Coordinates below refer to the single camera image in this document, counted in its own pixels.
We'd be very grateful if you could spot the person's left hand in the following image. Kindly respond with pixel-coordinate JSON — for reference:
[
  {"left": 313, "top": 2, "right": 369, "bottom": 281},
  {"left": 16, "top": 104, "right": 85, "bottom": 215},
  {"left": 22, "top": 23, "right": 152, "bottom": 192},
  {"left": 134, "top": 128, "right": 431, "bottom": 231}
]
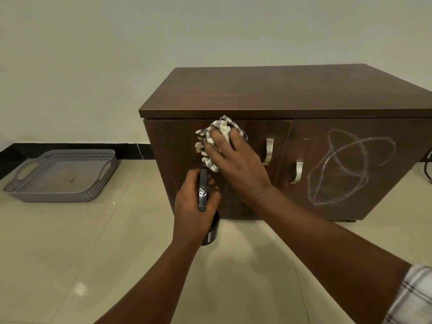
[{"left": 172, "top": 169, "right": 222, "bottom": 247}]

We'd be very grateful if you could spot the person's right hand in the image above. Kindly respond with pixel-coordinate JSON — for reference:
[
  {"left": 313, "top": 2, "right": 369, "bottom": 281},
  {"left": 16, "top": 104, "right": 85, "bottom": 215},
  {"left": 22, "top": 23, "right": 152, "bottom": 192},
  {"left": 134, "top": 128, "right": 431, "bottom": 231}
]
[{"left": 202, "top": 126, "right": 274, "bottom": 200}]

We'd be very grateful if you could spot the black spray bottle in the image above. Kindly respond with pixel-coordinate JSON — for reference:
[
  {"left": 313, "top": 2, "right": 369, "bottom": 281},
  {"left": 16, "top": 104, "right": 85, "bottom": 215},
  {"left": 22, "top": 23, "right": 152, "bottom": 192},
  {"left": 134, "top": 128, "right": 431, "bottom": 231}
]
[{"left": 197, "top": 167, "right": 221, "bottom": 247}]

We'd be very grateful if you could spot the white patterned cleaning cloth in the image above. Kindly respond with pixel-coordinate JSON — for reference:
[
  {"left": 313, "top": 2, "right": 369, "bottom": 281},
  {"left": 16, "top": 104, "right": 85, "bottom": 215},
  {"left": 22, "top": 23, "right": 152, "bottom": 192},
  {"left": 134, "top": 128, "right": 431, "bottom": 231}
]
[{"left": 195, "top": 115, "right": 249, "bottom": 173}]

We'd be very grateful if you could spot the person's right forearm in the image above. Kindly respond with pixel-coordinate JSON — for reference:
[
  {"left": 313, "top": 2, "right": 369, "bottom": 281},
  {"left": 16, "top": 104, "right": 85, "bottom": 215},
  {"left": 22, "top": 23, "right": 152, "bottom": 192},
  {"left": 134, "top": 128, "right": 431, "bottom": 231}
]
[{"left": 242, "top": 185, "right": 413, "bottom": 324}]

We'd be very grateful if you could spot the person's left forearm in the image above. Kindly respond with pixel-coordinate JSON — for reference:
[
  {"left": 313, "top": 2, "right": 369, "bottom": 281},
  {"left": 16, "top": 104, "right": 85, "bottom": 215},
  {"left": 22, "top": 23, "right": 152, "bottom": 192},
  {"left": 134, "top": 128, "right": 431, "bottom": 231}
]
[{"left": 94, "top": 238, "right": 205, "bottom": 324}]

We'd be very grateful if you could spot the brown wooden cabinet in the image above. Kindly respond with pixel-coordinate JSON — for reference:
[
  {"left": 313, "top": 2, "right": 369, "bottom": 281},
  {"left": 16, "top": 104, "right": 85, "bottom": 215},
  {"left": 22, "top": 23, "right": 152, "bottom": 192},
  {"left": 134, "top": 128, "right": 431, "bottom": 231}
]
[{"left": 139, "top": 64, "right": 432, "bottom": 224}]

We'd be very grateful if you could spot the cabinet door without scribble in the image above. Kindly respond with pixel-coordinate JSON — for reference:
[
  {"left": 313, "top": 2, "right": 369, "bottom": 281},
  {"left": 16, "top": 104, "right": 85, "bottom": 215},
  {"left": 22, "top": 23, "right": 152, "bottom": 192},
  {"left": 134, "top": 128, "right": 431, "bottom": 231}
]
[{"left": 143, "top": 119, "right": 293, "bottom": 221}]

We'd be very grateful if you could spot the cabinet door with chalk scribble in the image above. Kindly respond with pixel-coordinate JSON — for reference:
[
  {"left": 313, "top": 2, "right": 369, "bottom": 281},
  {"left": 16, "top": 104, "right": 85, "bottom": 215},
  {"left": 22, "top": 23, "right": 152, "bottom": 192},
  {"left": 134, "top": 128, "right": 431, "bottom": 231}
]
[{"left": 274, "top": 118, "right": 432, "bottom": 222}]

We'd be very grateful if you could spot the grey perforated plastic tray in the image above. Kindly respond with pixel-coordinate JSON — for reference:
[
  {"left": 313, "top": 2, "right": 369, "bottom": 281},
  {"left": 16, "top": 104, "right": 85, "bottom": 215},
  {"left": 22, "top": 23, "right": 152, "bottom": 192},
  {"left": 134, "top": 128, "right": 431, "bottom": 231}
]
[{"left": 3, "top": 149, "right": 119, "bottom": 203}]

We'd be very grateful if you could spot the white plaid shirt sleeve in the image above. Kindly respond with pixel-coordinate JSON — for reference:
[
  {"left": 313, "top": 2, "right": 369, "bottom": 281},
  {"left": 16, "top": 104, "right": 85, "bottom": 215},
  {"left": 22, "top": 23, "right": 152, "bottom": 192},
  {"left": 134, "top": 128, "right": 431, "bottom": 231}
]
[{"left": 385, "top": 264, "right": 432, "bottom": 324}]

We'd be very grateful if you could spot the silver curved door handle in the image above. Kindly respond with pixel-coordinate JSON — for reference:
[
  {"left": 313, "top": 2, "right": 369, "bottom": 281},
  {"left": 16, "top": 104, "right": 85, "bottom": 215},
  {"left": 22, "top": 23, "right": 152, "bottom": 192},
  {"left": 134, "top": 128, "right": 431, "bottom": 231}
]
[
  {"left": 290, "top": 160, "right": 304, "bottom": 185},
  {"left": 262, "top": 138, "right": 275, "bottom": 166}
]

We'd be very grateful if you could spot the black cable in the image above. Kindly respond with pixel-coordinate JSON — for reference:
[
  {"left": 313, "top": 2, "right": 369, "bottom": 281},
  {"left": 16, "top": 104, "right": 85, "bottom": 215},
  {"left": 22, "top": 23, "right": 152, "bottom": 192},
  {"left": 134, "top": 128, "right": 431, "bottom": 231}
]
[{"left": 423, "top": 150, "right": 432, "bottom": 183}]

